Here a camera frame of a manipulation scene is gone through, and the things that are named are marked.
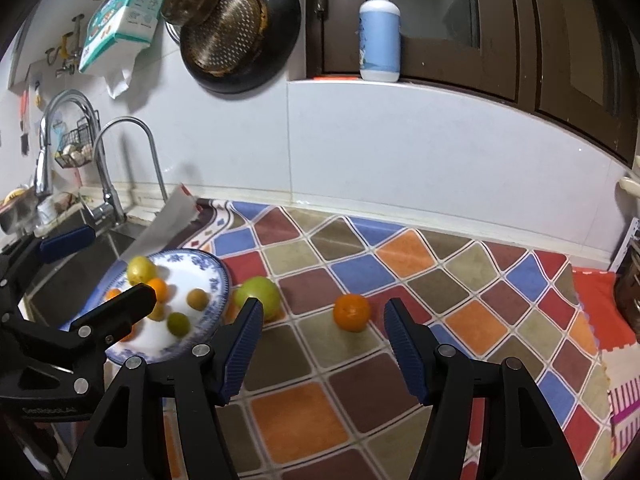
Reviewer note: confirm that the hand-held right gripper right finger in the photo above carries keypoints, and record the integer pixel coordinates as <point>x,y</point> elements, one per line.
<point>405,350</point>

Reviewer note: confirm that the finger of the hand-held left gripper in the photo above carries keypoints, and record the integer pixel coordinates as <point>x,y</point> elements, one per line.
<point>67,241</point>
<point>125,305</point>

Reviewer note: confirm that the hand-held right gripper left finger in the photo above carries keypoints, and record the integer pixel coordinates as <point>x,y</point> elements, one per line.
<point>245,345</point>

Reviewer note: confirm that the orange tangerine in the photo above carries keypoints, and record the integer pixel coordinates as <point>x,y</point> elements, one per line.
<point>112,294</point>
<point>129,334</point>
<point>351,312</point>
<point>159,287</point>

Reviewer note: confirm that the yellow-brown round fruit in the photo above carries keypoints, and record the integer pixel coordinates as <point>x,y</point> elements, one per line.
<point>198,299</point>
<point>158,311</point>

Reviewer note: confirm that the yellow-green apple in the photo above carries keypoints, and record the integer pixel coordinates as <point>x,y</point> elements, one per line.
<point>141,269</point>

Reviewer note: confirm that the blue rimmed white plate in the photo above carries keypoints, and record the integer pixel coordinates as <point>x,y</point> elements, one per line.
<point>155,347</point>

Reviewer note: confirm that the green apple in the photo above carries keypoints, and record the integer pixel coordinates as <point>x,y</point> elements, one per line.
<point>260,295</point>

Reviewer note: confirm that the green tangerine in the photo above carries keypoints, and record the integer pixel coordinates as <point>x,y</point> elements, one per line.
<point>177,323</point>

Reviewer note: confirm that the stainless steel sink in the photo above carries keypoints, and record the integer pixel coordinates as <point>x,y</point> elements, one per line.
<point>60,285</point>

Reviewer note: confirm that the chrome pull-down faucet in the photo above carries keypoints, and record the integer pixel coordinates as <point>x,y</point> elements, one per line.
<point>107,195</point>

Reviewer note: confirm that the white plastic sheet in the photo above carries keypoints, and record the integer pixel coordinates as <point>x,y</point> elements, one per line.
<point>160,230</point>

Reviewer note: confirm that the colourful diamond pattern mat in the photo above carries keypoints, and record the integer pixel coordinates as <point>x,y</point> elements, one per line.
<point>375,270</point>

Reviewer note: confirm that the thin gooseneck faucet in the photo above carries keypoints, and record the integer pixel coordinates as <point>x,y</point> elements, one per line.
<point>152,150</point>

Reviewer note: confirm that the red foam mat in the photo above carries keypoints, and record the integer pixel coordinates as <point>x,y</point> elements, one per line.
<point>615,310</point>

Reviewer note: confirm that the green white tissue pack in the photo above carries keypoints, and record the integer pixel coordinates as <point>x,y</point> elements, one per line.
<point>125,20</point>

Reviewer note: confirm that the striped colourful mat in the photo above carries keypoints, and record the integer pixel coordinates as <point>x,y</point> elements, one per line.
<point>627,410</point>

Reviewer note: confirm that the small brass saucepan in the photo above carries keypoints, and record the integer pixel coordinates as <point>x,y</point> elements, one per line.
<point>187,0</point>

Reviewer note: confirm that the brass colander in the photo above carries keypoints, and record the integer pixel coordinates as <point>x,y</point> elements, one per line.
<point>235,30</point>

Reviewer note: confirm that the black frying pan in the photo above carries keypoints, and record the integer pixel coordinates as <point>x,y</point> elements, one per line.
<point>282,35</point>

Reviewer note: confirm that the white blue pump bottle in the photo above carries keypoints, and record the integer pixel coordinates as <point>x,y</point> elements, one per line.
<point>380,35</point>

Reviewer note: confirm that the metal wall hook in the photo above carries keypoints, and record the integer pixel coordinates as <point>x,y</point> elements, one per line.
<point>50,56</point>
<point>64,57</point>
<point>77,35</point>

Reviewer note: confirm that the dark wooden window frame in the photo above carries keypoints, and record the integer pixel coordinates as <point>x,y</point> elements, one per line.
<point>530,35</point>

